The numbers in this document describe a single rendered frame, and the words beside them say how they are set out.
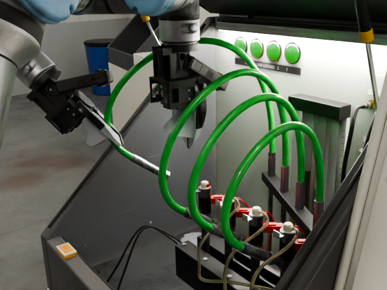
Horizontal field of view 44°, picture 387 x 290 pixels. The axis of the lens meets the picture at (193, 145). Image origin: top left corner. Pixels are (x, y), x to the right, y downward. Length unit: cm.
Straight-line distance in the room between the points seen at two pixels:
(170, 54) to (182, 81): 5
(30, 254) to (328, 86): 239
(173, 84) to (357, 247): 42
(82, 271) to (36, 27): 76
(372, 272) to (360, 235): 6
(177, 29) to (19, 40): 50
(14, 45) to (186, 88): 53
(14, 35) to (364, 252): 58
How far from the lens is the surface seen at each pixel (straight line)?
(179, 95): 89
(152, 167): 106
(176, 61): 90
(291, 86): 117
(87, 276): 109
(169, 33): 88
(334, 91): 109
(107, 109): 101
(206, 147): 78
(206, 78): 93
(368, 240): 77
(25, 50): 43
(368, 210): 77
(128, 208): 132
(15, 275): 297
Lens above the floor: 154
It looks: 19 degrees down
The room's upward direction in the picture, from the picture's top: 1 degrees counter-clockwise
